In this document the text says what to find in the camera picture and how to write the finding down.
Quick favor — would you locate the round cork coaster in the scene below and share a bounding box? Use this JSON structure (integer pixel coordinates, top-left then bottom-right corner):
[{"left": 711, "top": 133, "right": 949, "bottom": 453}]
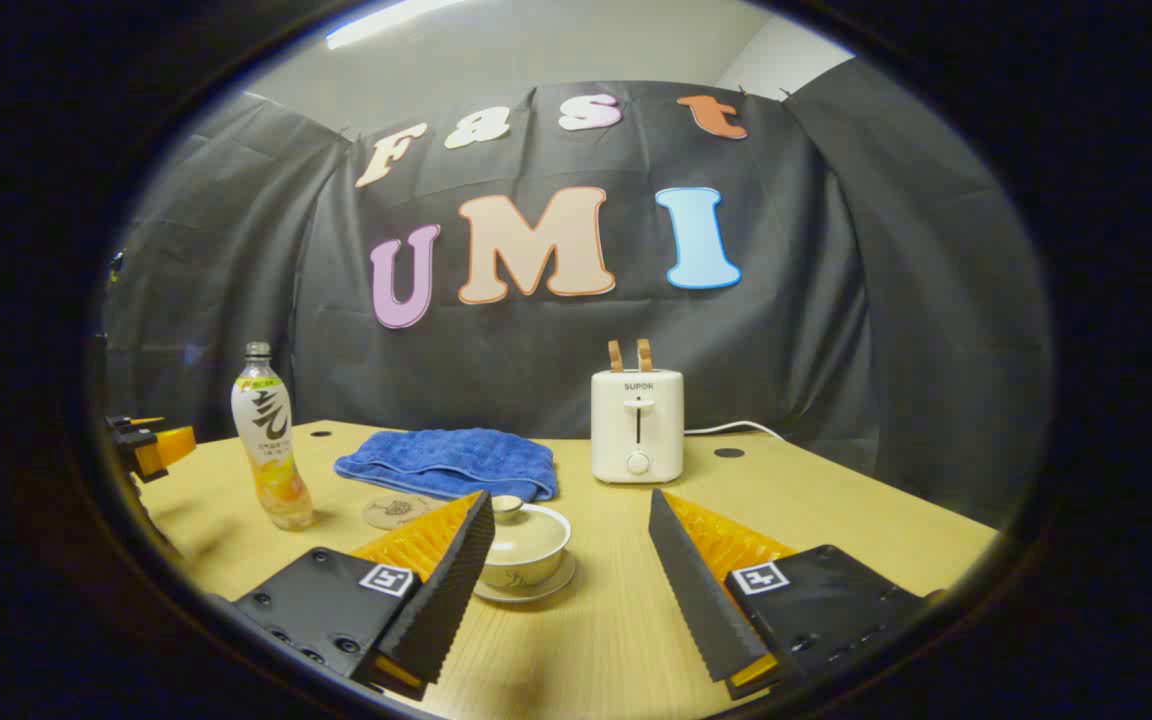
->
[{"left": 363, "top": 494, "right": 439, "bottom": 531}]

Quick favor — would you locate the beige ceramic saucer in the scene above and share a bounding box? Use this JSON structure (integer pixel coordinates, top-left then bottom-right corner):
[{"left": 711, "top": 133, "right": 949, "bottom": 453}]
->
[{"left": 473, "top": 550, "right": 577, "bottom": 604}]

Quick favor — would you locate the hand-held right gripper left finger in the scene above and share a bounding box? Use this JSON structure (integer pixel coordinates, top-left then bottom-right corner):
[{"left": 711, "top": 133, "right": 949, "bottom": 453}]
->
[{"left": 234, "top": 490, "right": 497, "bottom": 701}]

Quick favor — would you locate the white toaster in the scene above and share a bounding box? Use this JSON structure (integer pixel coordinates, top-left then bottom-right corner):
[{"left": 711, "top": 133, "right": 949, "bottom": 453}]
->
[{"left": 591, "top": 368, "right": 685, "bottom": 485}]

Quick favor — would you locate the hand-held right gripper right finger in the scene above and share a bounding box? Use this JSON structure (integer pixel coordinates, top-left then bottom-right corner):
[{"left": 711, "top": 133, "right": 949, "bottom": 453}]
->
[{"left": 648, "top": 488, "right": 942, "bottom": 701}]

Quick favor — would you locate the white toaster power cable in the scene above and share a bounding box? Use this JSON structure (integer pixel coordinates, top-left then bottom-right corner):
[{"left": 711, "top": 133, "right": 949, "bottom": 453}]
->
[{"left": 684, "top": 420, "right": 785, "bottom": 443}]

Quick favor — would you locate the beige ceramic teacup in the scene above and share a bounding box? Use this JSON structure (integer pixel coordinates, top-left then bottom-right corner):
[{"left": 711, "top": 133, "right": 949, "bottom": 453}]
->
[{"left": 479, "top": 505, "right": 573, "bottom": 591}]

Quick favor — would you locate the clear plastic water bottle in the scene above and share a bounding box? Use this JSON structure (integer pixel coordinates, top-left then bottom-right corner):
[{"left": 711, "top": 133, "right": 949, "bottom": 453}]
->
[{"left": 231, "top": 342, "right": 315, "bottom": 531}]

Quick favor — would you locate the blue folded towel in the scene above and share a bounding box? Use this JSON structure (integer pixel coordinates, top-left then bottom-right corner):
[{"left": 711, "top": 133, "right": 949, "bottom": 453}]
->
[{"left": 334, "top": 428, "right": 560, "bottom": 503}]

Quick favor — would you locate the black backdrop cloth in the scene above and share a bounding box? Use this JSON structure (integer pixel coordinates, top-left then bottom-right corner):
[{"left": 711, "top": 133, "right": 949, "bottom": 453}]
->
[{"left": 101, "top": 80, "right": 1052, "bottom": 531}]

